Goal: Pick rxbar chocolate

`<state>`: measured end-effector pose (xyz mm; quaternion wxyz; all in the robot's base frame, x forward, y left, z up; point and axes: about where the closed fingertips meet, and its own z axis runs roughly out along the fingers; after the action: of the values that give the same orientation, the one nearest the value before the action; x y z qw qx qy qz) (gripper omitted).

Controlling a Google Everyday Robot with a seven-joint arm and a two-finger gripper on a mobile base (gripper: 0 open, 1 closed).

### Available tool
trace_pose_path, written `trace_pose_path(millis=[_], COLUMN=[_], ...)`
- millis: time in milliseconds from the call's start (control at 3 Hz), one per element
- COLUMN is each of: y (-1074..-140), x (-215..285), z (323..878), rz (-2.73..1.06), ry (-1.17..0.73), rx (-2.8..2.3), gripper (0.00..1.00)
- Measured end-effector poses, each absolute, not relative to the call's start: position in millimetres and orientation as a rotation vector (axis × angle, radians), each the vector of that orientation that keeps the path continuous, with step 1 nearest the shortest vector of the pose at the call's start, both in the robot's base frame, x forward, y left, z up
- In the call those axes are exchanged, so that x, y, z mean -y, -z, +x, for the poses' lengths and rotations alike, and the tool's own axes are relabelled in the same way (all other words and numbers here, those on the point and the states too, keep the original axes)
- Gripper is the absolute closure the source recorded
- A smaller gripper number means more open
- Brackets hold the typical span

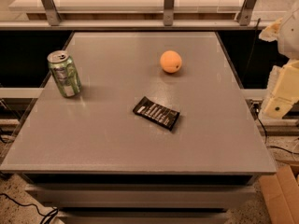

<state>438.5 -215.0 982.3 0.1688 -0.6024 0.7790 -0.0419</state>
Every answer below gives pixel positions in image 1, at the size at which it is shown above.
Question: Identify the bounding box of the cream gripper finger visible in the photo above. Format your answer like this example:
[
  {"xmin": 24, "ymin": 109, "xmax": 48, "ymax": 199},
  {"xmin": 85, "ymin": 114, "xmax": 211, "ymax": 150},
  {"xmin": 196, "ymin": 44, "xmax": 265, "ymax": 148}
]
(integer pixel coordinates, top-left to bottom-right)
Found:
[{"xmin": 260, "ymin": 96, "xmax": 295, "ymax": 119}]

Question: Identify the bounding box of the black rxbar chocolate wrapper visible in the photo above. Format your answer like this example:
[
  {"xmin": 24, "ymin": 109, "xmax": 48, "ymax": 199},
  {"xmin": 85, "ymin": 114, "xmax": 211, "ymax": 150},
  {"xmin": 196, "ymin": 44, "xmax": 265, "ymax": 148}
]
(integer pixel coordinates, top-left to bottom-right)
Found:
[{"xmin": 133, "ymin": 96, "xmax": 180, "ymax": 131}]

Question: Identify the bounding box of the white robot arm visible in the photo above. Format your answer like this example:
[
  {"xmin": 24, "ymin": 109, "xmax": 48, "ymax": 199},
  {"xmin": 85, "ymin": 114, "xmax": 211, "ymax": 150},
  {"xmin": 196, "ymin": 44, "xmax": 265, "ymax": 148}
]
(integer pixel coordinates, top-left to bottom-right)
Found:
[{"xmin": 259, "ymin": 3, "xmax": 299, "ymax": 119}]

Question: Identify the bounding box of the cardboard box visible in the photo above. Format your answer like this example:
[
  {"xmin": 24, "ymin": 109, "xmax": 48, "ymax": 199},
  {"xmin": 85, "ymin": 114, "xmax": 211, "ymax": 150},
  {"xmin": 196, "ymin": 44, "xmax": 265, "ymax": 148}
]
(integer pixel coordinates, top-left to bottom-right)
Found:
[{"xmin": 259, "ymin": 165, "xmax": 299, "ymax": 224}]

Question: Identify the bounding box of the orange fruit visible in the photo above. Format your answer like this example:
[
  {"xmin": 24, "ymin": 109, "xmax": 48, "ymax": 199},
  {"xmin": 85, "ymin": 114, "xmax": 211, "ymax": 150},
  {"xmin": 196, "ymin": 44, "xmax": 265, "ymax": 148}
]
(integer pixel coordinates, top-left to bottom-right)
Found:
[{"xmin": 160, "ymin": 50, "xmax": 182, "ymax": 74}]

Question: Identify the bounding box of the grey table drawer base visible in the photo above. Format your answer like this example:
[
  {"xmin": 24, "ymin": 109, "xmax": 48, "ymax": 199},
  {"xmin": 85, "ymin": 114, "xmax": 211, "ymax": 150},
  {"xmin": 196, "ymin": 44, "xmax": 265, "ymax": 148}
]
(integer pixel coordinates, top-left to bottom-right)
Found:
[{"xmin": 21, "ymin": 172, "xmax": 257, "ymax": 224}]

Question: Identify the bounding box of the green soda can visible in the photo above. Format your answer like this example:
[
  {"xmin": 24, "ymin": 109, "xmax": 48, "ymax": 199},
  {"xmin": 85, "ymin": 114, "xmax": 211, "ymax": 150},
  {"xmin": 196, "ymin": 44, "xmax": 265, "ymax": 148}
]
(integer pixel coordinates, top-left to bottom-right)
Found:
[{"xmin": 47, "ymin": 50, "xmax": 81, "ymax": 98}]

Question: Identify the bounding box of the black cable right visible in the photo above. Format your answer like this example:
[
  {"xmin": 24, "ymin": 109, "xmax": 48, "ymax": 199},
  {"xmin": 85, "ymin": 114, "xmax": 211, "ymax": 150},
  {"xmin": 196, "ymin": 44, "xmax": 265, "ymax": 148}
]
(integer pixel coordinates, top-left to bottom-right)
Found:
[{"xmin": 251, "ymin": 101, "xmax": 299, "ymax": 157}]

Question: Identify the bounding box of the metal window frame rail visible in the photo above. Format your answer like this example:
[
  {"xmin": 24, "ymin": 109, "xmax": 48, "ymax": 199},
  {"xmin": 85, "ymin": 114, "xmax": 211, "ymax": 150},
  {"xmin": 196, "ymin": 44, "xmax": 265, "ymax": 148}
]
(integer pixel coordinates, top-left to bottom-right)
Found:
[{"xmin": 0, "ymin": 0, "xmax": 299, "ymax": 31}]

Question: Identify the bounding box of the black floor cable left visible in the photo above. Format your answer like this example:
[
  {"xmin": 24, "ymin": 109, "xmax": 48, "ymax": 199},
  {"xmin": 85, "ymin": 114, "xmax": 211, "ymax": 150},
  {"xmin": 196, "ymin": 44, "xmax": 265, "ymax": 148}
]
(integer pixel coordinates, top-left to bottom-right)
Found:
[{"xmin": 0, "ymin": 192, "xmax": 59, "ymax": 224}]

